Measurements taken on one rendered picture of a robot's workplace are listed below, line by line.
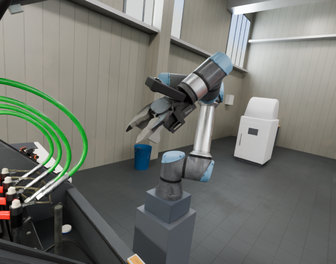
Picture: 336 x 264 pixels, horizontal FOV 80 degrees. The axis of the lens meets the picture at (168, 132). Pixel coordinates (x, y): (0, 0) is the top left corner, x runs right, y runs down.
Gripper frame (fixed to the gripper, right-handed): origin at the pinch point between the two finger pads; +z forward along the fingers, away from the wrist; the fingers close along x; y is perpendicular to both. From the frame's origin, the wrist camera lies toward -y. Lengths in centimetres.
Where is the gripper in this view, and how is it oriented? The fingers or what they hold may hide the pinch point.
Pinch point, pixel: (132, 133)
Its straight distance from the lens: 57.0
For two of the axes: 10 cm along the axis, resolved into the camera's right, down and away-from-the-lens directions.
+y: 4.6, 6.1, 6.4
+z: -7.5, 6.6, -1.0
